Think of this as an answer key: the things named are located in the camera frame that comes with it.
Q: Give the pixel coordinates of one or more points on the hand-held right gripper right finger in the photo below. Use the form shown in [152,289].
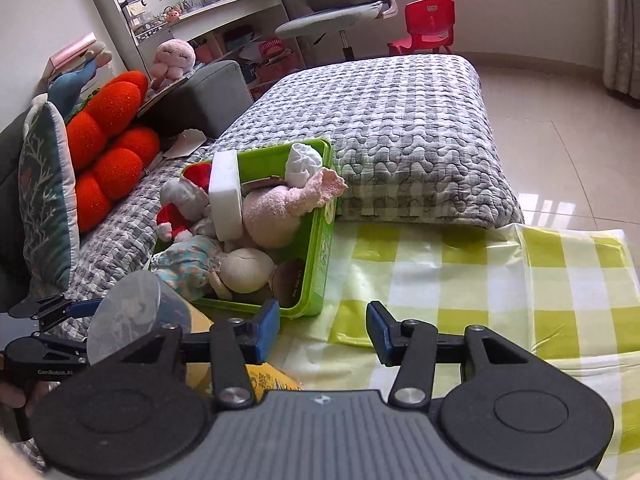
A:
[380,332]

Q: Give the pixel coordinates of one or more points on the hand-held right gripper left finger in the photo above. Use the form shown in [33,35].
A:
[267,330]

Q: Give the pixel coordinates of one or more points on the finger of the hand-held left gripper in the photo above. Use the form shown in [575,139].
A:
[82,306]

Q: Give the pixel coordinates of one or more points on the yellow canister with clear lid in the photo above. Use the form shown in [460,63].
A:
[125,315]

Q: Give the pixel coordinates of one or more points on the brown round disc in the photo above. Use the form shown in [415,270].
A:
[290,285]

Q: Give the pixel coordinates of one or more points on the rag doll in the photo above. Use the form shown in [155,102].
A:
[245,270]

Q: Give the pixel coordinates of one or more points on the green plastic box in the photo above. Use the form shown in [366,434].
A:
[312,265]

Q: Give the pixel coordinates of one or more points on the white sponge block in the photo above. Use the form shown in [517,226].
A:
[225,195]

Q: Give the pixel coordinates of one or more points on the santa plush toy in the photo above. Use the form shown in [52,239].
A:
[182,195]

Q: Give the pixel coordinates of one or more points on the white sock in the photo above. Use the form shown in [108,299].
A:
[302,165]

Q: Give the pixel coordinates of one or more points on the person's left hand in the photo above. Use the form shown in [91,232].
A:
[17,396]

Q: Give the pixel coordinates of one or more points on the grey quilted sofa cover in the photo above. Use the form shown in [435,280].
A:
[115,240]

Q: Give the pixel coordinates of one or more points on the teal branch-print cushion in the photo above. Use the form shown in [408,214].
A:
[45,200]

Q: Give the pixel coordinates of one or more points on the orange carrot plush pillow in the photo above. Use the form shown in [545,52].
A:
[115,170]

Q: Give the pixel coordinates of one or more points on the brown cardboard piece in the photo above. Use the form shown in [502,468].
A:
[262,182]

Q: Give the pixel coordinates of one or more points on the white paper carton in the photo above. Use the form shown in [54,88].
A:
[185,144]

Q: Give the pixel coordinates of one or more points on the grey quilted ottoman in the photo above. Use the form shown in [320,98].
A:
[400,120]

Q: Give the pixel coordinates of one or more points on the blue plush toy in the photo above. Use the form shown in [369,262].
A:
[67,90]

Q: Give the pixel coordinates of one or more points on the picture book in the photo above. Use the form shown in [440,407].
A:
[165,95]

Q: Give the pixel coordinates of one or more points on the grey sofa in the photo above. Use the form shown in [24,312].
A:
[210,95]

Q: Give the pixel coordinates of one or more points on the pink box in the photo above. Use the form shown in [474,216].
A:
[70,52]

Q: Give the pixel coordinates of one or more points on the pink plush toy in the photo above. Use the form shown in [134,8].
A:
[172,57]

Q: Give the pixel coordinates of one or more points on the grey office chair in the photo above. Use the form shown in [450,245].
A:
[325,20]

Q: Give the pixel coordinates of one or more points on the red plastic child chair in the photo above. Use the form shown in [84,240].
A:
[425,20]

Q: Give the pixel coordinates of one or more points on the white desk with shelves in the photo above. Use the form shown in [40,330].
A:
[225,12]

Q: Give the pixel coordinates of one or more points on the grey curtain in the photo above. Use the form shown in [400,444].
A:
[625,35]

